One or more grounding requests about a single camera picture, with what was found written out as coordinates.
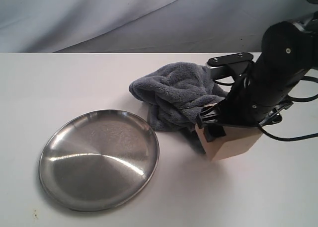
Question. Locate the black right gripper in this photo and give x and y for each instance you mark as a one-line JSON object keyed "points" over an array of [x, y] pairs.
{"points": [[249, 101]]}

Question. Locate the light wooden cube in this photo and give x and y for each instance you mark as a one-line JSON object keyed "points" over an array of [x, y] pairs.
{"points": [[240, 136]]}

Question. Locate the grey fleece towel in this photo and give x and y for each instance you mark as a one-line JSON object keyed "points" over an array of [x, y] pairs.
{"points": [[175, 94]]}

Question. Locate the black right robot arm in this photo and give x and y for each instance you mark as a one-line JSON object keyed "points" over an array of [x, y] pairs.
{"points": [[289, 49]]}

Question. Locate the round stainless steel plate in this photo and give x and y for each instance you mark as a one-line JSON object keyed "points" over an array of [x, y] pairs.
{"points": [[99, 160]]}

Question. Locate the white backdrop sheet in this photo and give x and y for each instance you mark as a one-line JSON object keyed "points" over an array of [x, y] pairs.
{"points": [[141, 26]]}

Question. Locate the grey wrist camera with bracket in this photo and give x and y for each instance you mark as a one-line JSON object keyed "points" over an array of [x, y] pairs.
{"points": [[229, 65]]}

